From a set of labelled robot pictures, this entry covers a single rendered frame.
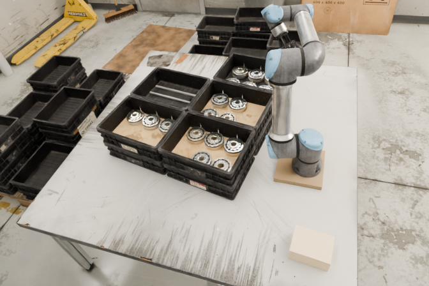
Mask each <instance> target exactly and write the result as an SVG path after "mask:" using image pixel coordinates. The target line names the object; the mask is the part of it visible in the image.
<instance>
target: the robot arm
mask: <svg viewBox="0 0 429 286"><path fill-rule="evenodd" d="M261 14H262V16H263V18H264V19H265V21H266V23H267V25H268V26H269V28H270V30H271V32H272V34H273V36H274V37H275V38H276V39H278V38H280V39H279V40H278V41H279V45H280V48H279V49H276V50H270V51H269V52H268V53H267V58H266V66H265V76H266V78H267V79H269V83H270V84H271V85H272V129H271V130H270V131H269V135H266V143H267V151H268V155H269V157H270V158H272V159H279V158H292V169H293V171H294V172H295V173H296V174H297V175H299V176H301V177H315V176H317V175H319V174H320V172H321V170H322V160H321V154H322V148H323V147H324V137H323V136H322V134H321V133H320V132H318V131H317V130H315V129H313V128H304V129H302V130H301V131H300V132H299V133H294V132H293V131H292V130H291V115H292V86H293V85H294V84H295V83H296V82H297V77H305V76H309V75H311V74H313V73H315V72H316V71H317V70H318V69H319V68H320V67H321V66H322V64H323V62H324V59H325V56H326V51H325V48H324V45H323V43H322V42H321V41H319V39H318V36H317V33H316V30H315V28H314V25H313V22H312V18H313V6H312V4H298V5H290V6H277V5H275V6H274V5H273V4H271V5H269V6H268V7H266V8H264V9H263V10H262V11H261ZM292 21H294V22H295V25H296V29H297V33H298V35H299V39H300V42H301V46H300V45H299V44H297V43H296V41H295V40H293V41H291V40H290V38H289V36H288V30H287V28H286V24H284V23H283V22H292Z"/></svg>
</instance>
